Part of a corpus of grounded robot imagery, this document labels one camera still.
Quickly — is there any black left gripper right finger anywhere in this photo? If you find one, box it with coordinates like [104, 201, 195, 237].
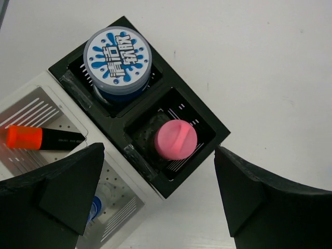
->
[214, 147, 331, 248]

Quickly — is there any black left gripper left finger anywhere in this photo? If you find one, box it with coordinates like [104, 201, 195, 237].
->
[1, 143, 104, 248]

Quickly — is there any blue slime jar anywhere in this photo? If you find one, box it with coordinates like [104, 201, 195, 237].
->
[83, 26, 153, 102]

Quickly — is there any white slotted organizer box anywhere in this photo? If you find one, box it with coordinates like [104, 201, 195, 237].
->
[1, 72, 163, 248]

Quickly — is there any black slotted organizer box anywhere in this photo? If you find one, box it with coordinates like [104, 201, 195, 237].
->
[48, 16, 231, 200]

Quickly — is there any clear glue bottle blue cap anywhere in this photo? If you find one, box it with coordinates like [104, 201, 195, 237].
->
[88, 181, 122, 224]

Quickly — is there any orange highlighter marker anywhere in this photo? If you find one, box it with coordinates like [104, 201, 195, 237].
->
[6, 126, 85, 151]

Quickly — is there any pink capped crayon tube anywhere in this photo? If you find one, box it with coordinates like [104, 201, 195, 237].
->
[154, 119, 198, 160]

